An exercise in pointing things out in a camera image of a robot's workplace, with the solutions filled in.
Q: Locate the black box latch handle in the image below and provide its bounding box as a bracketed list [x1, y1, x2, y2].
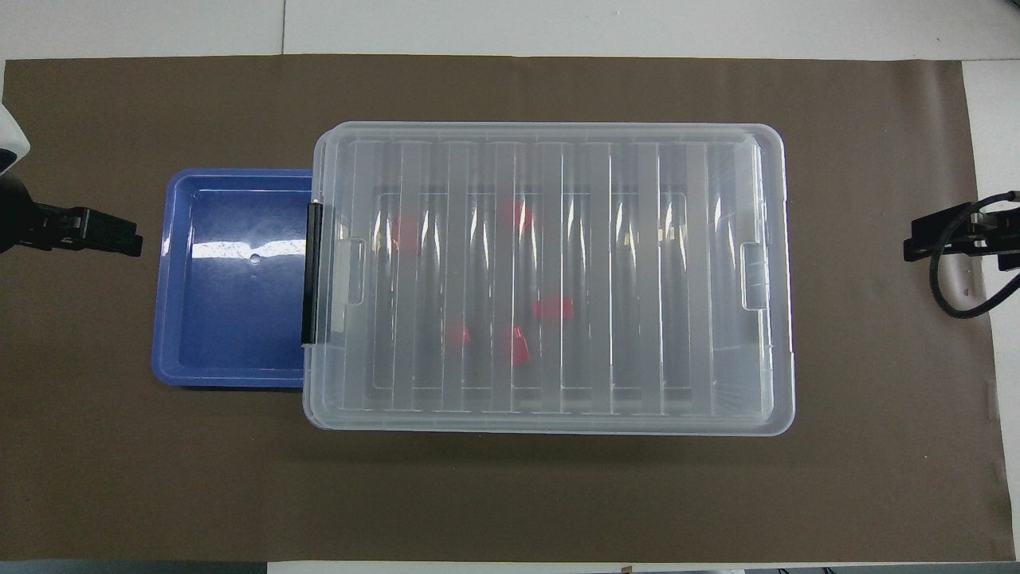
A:
[301, 202, 324, 346]

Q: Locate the clear plastic storage box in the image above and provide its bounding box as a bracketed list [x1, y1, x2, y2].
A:
[303, 124, 795, 435]

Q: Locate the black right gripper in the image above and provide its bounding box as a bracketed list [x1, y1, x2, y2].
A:
[903, 199, 1020, 272]

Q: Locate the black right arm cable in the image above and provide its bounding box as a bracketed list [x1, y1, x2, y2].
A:
[931, 190, 1020, 320]

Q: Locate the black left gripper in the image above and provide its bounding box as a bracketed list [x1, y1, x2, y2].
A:
[0, 179, 145, 258]

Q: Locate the blue plastic tray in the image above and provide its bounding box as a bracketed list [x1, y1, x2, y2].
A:
[151, 168, 316, 389]

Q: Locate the brown paper table mat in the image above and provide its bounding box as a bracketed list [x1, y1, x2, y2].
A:
[0, 54, 1017, 563]

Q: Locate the clear ribbed box lid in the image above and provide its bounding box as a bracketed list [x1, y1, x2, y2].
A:
[303, 121, 796, 437]

